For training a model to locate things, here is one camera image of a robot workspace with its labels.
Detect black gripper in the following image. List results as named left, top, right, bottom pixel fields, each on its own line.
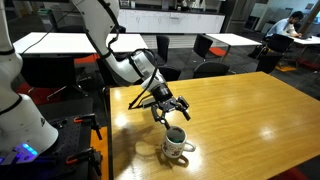
left=150, top=81, right=192, bottom=131

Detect white patterned ceramic mug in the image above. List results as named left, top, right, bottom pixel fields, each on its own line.
left=161, top=125, right=197, bottom=160

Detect black office chair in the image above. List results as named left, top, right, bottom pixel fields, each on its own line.
left=255, top=52, right=285, bottom=75
left=265, top=33, right=295, bottom=55
left=157, top=65, right=183, bottom=83
left=19, top=54, right=90, bottom=102
left=193, top=33, right=214, bottom=60
left=155, top=34, right=171, bottom=64
left=192, top=61, right=232, bottom=80

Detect orange black bar clamp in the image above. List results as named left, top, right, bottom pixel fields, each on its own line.
left=73, top=113, right=103, bottom=141
left=65, top=147, right=104, bottom=176

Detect white kitchen counter cabinets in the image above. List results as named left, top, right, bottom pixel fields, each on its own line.
left=117, top=8, right=226, bottom=34

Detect small white table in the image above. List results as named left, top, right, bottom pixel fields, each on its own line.
left=204, top=32, right=263, bottom=48

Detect dark tall cabinet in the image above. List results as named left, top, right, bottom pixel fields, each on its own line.
left=221, top=0, right=255, bottom=34

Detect large white table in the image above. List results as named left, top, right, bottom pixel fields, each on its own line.
left=12, top=31, right=150, bottom=56

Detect seated person in light shirt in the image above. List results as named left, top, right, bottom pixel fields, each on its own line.
left=265, top=10, right=305, bottom=38

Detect white desk with laptop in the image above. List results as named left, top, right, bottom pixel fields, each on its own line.
left=289, top=34, right=320, bottom=47

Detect green lidded trash bin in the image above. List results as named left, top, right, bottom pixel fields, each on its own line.
left=36, top=7, right=55, bottom=33

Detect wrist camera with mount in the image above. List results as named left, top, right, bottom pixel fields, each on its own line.
left=141, top=96, right=158, bottom=110

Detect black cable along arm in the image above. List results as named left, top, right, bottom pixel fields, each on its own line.
left=96, top=0, right=160, bottom=111

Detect orange board under base plate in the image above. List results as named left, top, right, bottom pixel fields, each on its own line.
left=89, top=125, right=110, bottom=180

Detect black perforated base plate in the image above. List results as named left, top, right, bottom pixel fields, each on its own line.
left=0, top=113, right=103, bottom=180

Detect thin black power cable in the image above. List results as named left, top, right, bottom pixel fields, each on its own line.
left=20, top=0, right=86, bottom=56

